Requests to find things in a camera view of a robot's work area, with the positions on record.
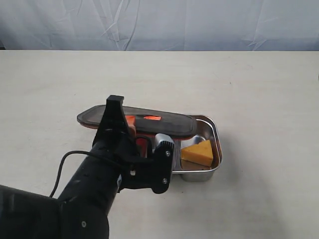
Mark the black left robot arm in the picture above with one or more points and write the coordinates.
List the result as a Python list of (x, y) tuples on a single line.
[(81, 210)]

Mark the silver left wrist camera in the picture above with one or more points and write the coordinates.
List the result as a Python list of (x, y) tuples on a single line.
[(164, 140)]

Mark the yellow toy cheese wedge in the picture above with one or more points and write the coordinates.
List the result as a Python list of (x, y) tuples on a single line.
[(200, 153)]

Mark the light blue backdrop cloth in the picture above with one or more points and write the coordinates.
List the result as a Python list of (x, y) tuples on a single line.
[(160, 25)]

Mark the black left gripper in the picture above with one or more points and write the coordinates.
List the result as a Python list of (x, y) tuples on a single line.
[(116, 142)]

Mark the transparent dark lunch box lid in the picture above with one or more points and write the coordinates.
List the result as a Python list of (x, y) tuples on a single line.
[(147, 122)]

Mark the steel two-compartment lunch box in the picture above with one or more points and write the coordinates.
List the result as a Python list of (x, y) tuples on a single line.
[(192, 172)]

